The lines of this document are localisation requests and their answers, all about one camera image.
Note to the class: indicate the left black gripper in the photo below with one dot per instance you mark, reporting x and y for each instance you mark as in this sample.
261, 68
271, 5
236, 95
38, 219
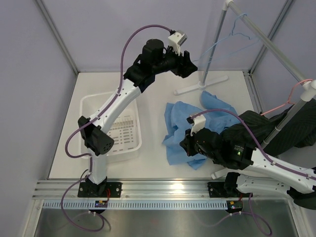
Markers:
183, 66

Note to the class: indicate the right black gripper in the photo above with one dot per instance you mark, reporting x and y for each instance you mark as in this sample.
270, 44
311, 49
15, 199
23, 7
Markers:
186, 143

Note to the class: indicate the blue shirt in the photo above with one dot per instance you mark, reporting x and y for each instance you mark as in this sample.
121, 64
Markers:
176, 124

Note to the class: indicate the pink wire hanger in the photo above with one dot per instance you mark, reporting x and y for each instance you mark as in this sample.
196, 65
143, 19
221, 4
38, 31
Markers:
288, 102

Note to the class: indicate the black striped shirt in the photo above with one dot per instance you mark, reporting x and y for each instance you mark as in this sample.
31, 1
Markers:
299, 132

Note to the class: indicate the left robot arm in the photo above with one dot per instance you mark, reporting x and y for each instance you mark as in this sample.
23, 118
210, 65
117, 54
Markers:
154, 59

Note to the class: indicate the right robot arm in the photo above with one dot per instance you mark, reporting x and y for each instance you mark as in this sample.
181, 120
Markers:
251, 170

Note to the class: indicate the white plastic basket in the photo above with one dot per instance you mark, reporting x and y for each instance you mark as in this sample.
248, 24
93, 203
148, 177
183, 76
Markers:
125, 131

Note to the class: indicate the white clothes rack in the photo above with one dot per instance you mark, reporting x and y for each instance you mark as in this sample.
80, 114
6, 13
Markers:
261, 37

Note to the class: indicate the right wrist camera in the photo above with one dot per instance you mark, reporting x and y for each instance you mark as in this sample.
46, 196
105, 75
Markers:
197, 123

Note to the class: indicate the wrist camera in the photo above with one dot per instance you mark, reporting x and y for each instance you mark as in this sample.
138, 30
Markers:
197, 123
177, 38

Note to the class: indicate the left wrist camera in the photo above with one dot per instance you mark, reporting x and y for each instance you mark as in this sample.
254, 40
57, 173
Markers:
177, 38

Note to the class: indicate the aluminium mounting rail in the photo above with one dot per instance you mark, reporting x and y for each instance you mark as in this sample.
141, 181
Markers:
131, 189

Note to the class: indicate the white slotted cable duct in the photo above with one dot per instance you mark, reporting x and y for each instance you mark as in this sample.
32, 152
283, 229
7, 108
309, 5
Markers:
137, 205

